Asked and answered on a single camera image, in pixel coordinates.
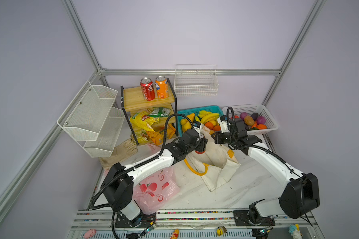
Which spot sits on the yellow chips bag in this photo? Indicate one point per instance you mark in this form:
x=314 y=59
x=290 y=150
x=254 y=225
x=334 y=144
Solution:
x=143 y=120

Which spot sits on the brown potato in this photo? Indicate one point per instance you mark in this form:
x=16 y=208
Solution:
x=249 y=120

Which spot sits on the aluminium rail base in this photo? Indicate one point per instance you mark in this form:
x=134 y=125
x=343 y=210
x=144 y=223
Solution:
x=197 y=213

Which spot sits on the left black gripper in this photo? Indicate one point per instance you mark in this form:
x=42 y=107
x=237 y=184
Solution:
x=201 y=146

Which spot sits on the yellow pear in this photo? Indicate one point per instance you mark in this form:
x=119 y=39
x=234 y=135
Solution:
x=186 y=126

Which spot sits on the pink plastic grocery bag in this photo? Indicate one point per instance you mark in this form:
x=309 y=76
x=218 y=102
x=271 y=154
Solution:
x=146 y=188

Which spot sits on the white plastic vegetable basket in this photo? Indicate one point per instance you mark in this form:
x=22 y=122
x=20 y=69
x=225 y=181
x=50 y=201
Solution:
x=254 y=111

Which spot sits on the orange snack bag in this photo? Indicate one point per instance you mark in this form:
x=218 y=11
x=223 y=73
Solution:
x=158 y=136

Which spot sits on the white mesh two-tier rack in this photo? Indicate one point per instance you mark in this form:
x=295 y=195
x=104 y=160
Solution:
x=93 y=121

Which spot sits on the orange fruit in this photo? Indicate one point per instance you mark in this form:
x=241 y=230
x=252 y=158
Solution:
x=209 y=125

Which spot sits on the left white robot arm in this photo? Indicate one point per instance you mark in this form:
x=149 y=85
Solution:
x=135 y=220

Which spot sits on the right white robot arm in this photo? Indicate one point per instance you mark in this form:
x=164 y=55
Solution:
x=300 y=190

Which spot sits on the red cola can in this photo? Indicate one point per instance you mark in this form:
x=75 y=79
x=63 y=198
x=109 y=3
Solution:
x=199 y=151
x=147 y=89

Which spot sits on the orange soda can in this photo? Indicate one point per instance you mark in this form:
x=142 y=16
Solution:
x=162 y=87

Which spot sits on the yellow banana bunch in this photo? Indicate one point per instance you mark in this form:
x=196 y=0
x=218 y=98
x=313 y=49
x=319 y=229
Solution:
x=205 y=116

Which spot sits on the wooden three-tier shelf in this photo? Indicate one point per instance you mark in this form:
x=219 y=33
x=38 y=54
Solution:
x=132 y=101

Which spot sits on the purple round vegetable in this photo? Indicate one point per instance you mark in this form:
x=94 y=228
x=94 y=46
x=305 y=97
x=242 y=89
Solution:
x=261 y=120

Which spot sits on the white wire wall basket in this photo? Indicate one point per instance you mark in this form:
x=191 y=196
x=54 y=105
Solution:
x=195 y=80

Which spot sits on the white canvas tote bag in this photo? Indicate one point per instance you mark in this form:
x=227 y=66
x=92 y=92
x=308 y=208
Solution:
x=216 y=165

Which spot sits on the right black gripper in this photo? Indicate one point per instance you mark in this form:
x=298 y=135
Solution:
x=216 y=137

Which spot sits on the green snack bag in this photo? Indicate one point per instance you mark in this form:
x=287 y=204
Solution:
x=160 y=112

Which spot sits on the teal plastic fruit basket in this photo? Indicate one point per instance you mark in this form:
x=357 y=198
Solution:
x=196 y=111

